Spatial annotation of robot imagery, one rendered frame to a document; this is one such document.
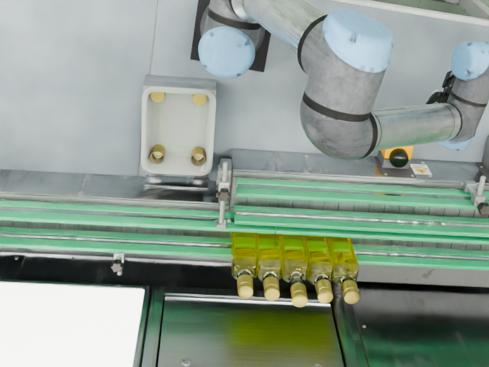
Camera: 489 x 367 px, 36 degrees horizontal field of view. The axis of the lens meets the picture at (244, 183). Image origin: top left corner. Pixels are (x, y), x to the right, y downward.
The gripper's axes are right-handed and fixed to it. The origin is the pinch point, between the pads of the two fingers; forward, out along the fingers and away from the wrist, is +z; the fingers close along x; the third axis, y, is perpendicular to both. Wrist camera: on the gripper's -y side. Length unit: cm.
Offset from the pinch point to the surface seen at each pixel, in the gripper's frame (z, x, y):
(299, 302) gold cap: 7, 10, -53
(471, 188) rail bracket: 1.4, -19.0, -8.8
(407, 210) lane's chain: 13.8, -11.7, -16.3
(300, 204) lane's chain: 23.3, 11.3, -25.8
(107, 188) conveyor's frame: 44, 52, -40
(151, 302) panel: 35, 32, -62
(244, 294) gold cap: 13, 20, -55
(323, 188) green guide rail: 15.4, 10.7, -22.6
